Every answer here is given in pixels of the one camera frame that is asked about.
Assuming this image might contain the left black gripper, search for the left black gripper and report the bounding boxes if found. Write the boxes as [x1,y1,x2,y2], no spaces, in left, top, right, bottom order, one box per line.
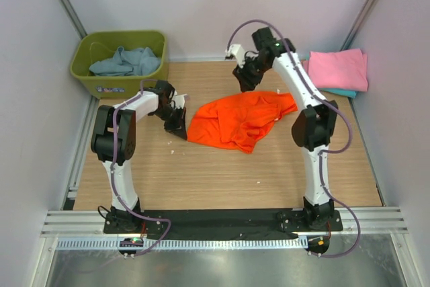
[153,106,187,140]

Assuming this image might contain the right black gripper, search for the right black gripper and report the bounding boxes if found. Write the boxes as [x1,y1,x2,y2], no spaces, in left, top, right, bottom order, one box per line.
[231,56,268,93]

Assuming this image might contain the orange t shirt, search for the orange t shirt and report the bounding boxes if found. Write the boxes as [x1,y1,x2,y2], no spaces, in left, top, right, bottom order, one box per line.
[187,91,298,154]

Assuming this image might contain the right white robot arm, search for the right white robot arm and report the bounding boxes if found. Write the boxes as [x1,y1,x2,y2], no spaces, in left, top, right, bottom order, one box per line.
[226,28,337,231]

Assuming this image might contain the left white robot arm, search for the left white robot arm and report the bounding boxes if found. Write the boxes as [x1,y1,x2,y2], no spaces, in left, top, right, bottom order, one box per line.
[91,80,188,233]

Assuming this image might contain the light blue t shirt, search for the light blue t shirt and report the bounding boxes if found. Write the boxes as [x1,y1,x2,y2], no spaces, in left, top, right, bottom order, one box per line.
[89,46,161,77]

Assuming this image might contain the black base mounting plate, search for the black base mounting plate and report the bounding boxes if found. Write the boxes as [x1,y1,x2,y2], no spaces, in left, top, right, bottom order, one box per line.
[103,208,343,241]

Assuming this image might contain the olive green plastic bin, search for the olive green plastic bin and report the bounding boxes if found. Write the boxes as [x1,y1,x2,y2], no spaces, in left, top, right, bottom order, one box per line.
[70,30,169,99]

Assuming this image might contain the folded pink t shirt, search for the folded pink t shirt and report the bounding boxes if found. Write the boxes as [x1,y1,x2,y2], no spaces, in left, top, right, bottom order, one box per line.
[303,49,368,92]

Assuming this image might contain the folded teal t shirt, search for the folded teal t shirt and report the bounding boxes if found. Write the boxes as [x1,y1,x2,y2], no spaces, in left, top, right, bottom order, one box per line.
[320,89,357,99]

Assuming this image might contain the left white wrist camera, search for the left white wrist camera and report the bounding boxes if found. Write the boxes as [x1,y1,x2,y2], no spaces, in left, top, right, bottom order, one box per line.
[170,94,189,110]

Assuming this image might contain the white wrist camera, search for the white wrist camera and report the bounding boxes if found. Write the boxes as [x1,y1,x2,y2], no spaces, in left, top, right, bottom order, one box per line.
[224,44,245,68]
[170,94,189,110]

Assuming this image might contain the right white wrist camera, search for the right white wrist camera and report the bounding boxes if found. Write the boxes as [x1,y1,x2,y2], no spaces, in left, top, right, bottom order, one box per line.
[224,44,245,68]

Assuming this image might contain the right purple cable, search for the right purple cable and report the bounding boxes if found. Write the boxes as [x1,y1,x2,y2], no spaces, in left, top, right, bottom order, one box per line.
[228,19,362,259]

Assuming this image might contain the slotted cable duct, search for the slotted cable duct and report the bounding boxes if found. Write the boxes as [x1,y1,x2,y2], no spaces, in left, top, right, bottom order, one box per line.
[56,236,308,251]

